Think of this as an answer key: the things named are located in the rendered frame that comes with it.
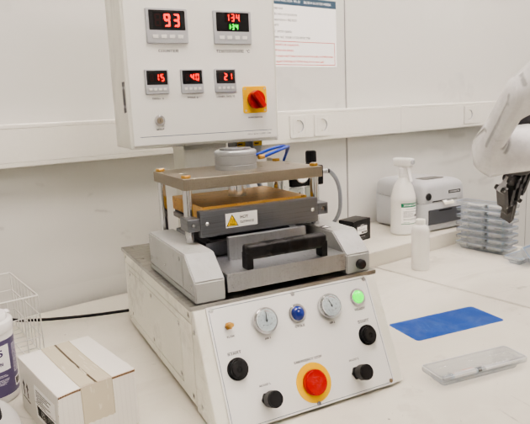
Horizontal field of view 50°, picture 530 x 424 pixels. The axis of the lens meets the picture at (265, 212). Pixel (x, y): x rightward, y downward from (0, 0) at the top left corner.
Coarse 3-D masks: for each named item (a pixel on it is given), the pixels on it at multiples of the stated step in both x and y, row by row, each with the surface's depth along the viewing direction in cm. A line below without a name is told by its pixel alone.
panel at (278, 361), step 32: (320, 288) 94; (352, 288) 97; (224, 320) 86; (288, 320) 90; (320, 320) 92; (352, 320) 95; (224, 352) 84; (256, 352) 86; (288, 352) 89; (320, 352) 91; (352, 352) 93; (384, 352) 95; (224, 384) 83; (256, 384) 85; (288, 384) 87; (352, 384) 91; (384, 384) 94; (256, 416) 84; (288, 416) 86
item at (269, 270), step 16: (240, 240) 95; (256, 240) 96; (224, 256) 98; (240, 256) 95; (272, 256) 96; (288, 256) 96; (304, 256) 95; (320, 256) 95; (336, 256) 95; (224, 272) 88; (240, 272) 88; (256, 272) 89; (272, 272) 90; (288, 272) 92; (304, 272) 93; (320, 272) 94; (240, 288) 88
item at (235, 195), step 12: (216, 192) 112; (228, 192) 106; (240, 192) 105; (252, 192) 110; (264, 192) 109; (276, 192) 109; (288, 192) 108; (180, 204) 106; (204, 204) 98; (216, 204) 97; (228, 204) 97; (240, 204) 98; (180, 216) 107
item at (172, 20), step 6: (156, 12) 107; (162, 12) 108; (168, 12) 108; (156, 18) 108; (162, 18) 108; (168, 18) 108; (174, 18) 109; (180, 18) 110; (156, 24) 108; (162, 24) 108; (168, 24) 109; (174, 24) 109; (180, 24) 110
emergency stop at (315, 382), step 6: (312, 372) 88; (318, 372) 89; (306, 378) 88; (312, 378) 88; (318, 378) 88; (324, 378) 89; (306, 384) 87; (312, 384) 88; (318, 384) 88; (324, 384) 88; (306, 390) 87; (312, 390) 87; (318, 390) 88; (324, 390) 88
